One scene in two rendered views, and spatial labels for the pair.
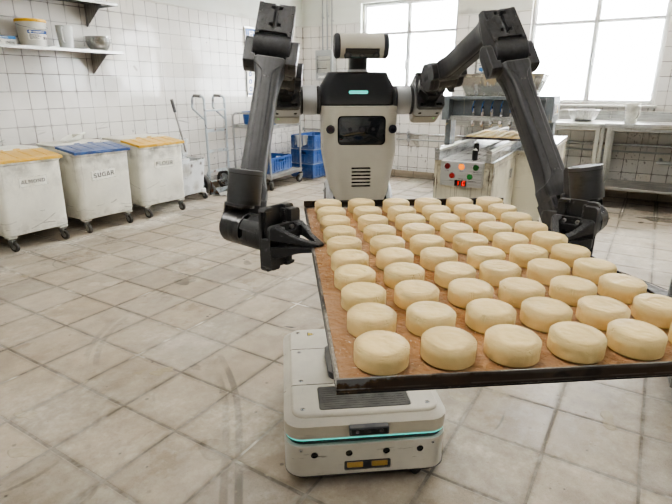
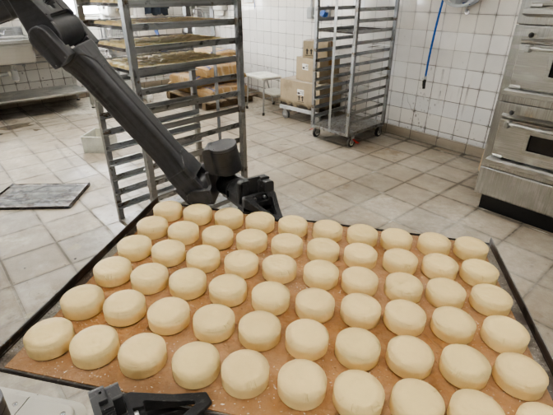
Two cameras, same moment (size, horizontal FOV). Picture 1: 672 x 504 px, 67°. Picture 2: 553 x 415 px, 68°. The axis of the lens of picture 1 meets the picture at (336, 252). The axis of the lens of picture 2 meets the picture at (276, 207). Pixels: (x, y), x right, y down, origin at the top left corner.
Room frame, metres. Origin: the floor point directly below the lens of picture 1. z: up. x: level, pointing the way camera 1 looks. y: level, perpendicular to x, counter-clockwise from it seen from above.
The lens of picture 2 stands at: (0.57, 0.26, 1.37)
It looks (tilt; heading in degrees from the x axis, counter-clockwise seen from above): 28 degrees down; 287
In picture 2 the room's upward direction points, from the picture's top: straight up
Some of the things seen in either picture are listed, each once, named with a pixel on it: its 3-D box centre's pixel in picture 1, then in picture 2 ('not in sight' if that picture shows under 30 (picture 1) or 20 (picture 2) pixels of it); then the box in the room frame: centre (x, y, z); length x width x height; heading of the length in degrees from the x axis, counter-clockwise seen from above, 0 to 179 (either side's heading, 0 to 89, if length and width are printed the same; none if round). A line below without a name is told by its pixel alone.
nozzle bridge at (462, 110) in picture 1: (498, 121); not in sight; (3.60, -1.13, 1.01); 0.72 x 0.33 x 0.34; 61
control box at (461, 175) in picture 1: (461, 173); not in sight; (2.84, -0.71, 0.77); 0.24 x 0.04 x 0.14; 61
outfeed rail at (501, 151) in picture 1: (521, 141); not in sight; (3.63, -1.31, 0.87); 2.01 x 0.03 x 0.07; 151
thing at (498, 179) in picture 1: (473, 215); not in sight; (3.16, -0.89, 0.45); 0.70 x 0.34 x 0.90; 151
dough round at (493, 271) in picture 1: (499, 273); (359, 282); (0.59, -0.21, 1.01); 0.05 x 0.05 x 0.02
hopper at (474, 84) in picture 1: (502, 85); not in sight; (3.60, -1.13, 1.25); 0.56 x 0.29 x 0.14; 61
